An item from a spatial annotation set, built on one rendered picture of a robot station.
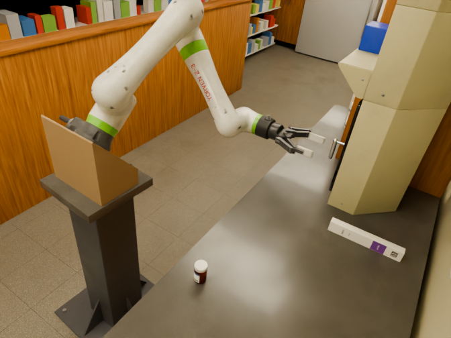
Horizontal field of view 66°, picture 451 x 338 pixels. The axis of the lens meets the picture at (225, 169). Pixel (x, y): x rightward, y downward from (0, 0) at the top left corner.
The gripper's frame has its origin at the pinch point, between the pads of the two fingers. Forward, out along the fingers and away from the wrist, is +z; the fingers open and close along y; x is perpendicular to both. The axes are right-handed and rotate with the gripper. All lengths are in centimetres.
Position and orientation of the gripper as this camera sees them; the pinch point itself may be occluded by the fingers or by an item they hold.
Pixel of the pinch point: (315, 146)
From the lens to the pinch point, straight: 148.1
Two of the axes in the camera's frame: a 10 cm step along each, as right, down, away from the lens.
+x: -0.9, 8.1, 5.8
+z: 8.3, 3.8, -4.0
